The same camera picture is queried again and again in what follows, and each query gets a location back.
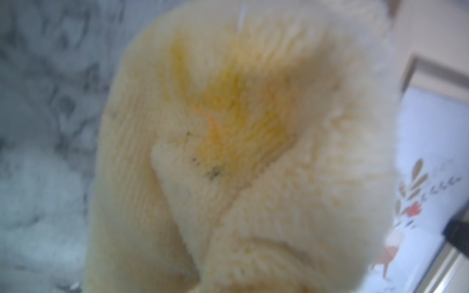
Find light wood picture frame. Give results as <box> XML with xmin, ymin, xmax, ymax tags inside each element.
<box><xmin>355</xmin><ymin>0</ymin><xmax>469</xmax><ymax>293</ymax></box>

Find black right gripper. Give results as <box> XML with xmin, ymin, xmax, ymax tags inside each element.
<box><xmin>443</xmin><ymin>208</ymin><xmax>469</xmax><ymax>258</ymax></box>

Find yellow microfibre cloth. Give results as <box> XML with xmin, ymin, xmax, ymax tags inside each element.
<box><xmin>83</xmin><ymin>1</ymin><xmax>401</xmax><ymax>293</ymax></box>

